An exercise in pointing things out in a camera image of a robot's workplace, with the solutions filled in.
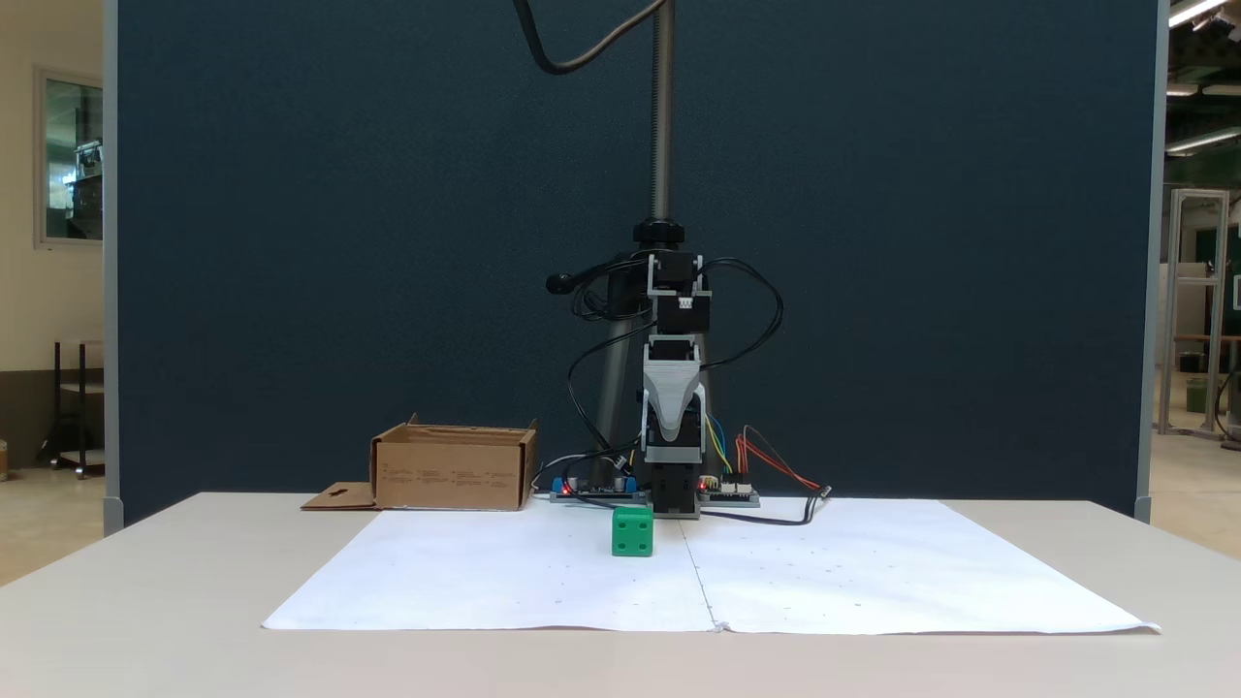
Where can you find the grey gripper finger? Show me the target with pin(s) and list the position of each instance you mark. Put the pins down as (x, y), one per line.
(688, 412)
(669, 417)

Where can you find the green dice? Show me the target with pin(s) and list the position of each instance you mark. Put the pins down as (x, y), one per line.
(632, 533)

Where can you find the grey black Koch robot arm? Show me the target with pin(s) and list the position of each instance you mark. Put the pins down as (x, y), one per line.
(684, 315)

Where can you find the green waste bin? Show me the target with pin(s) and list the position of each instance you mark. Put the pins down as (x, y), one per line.
(1197, 396)

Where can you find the blue circuit board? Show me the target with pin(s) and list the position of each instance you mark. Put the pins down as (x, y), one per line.
(591, 492)

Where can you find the brown cardboard box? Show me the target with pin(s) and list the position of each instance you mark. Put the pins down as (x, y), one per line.
(451, 477)

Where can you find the white paper sheet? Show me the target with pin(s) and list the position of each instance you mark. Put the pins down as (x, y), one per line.
(504, 572)
(892, 572)

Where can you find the dark blue partition panel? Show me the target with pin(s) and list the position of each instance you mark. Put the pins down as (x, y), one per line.
(291, 242)

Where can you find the ceiling strip light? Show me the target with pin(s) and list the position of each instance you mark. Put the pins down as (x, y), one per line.
(1202, 141)
(1194, 12)

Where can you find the black metal shelf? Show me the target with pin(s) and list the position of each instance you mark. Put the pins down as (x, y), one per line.
(79, 388)

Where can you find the metal camera stand pole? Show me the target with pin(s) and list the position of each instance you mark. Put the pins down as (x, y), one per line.
(662, 116)

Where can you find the aluminium profile frame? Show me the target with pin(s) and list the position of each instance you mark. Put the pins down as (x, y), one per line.
(1173, 310)

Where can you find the framed wall window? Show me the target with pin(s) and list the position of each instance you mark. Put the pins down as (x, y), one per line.
(73, 160)

